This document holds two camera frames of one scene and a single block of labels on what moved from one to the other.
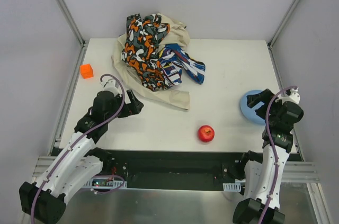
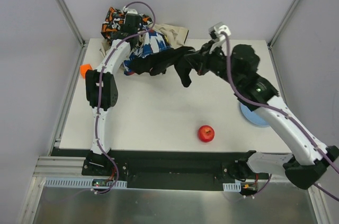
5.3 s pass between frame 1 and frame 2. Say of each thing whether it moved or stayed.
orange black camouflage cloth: moved
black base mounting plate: stayed
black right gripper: moved
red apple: stayed
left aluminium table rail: stayed
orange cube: stayed
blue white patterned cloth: moved
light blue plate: stayed
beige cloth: moved
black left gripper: moved
